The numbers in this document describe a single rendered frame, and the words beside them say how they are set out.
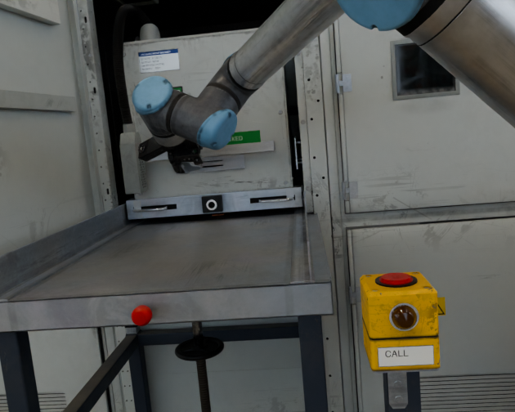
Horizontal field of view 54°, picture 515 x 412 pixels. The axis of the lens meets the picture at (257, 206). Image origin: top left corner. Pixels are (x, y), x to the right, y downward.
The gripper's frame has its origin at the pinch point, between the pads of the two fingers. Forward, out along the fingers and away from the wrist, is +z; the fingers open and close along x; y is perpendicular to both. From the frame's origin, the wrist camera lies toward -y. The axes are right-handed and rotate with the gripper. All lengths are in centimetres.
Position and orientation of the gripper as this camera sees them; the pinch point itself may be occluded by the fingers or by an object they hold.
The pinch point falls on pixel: (185, 168)
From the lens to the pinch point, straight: 142.5
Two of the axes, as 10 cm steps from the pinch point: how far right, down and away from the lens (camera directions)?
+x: -0.4, -9.2, 3.8
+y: 9.9, -0.8, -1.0
